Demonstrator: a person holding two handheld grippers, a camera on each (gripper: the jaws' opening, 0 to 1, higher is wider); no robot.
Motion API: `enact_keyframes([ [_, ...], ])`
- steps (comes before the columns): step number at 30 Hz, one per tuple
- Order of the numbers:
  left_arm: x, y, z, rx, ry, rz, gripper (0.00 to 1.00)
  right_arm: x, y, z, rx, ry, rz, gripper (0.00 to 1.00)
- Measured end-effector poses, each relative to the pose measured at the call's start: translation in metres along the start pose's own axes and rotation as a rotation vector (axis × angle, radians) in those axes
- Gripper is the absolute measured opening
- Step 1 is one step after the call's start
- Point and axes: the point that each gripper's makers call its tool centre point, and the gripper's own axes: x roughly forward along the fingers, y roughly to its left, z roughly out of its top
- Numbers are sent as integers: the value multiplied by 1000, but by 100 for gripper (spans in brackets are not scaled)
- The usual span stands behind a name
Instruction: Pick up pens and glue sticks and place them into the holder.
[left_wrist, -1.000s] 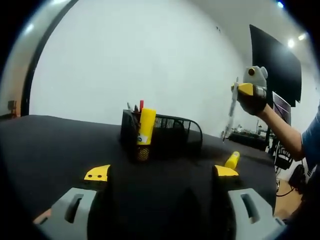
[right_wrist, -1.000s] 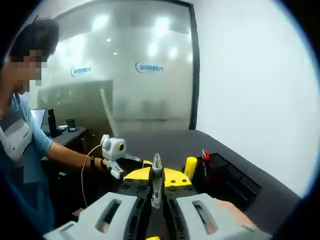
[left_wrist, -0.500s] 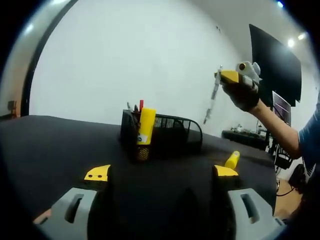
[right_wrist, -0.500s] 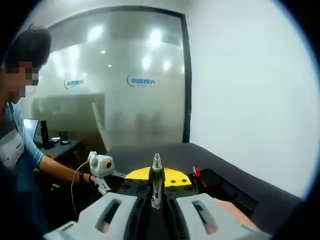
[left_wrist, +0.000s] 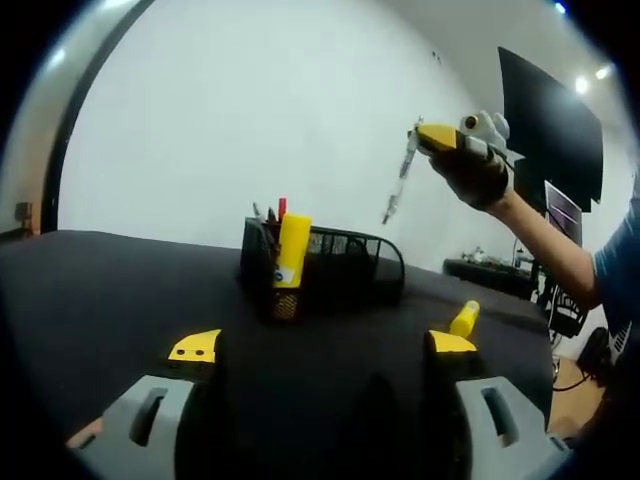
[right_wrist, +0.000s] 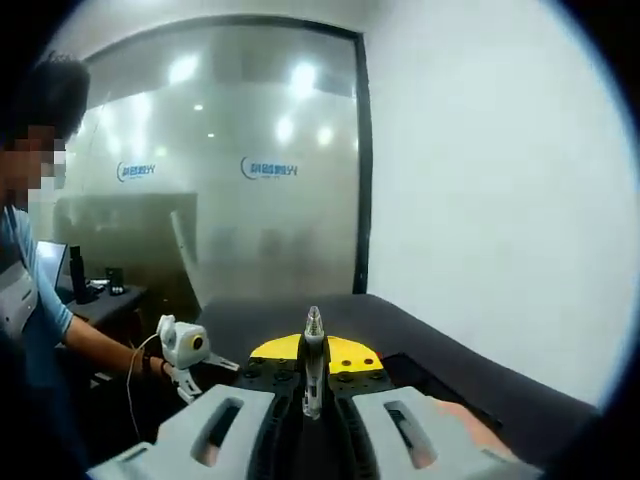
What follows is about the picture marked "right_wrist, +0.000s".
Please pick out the small black box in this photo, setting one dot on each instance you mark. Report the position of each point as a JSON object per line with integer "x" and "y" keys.
{"x": 115, "y": 281}

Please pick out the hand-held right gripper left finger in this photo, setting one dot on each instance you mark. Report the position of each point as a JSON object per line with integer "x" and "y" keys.
{"x": 200, "y": 430}

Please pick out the person's head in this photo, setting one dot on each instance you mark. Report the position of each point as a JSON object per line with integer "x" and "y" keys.
{"x": 50, "y": 100}

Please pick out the person's blue shirt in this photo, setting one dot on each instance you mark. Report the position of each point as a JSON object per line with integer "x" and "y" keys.
{"x": 45, "y": 310}

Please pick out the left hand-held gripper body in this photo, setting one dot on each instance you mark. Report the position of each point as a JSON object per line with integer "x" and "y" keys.
{"x": 182, "y": 342}

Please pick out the open laptop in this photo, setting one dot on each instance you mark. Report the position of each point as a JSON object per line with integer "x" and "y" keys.
{"x": 50, "y": 262}

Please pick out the black bottle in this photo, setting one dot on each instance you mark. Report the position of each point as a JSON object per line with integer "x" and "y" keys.
{"x": 80, "y": 275}

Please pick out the dark side desk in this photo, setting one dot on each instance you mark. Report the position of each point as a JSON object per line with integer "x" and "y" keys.
{"x": 110, "y": 305}

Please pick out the black glass wall frame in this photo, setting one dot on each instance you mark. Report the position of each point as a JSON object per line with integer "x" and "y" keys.
{"x": 362, "y": 175}

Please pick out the person's right hand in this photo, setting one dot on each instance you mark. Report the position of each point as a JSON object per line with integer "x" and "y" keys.
{"x": 470, "y": 425}

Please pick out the grey chest device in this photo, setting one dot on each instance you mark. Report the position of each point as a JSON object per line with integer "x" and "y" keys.
{"x": 17, "y": 305}

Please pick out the clear grey pen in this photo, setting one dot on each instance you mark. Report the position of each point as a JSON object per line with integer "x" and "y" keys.
{"x": 313, "y": 350}

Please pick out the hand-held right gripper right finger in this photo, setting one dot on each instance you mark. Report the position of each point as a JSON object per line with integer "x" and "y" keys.
{"x": 380, "y": 435}

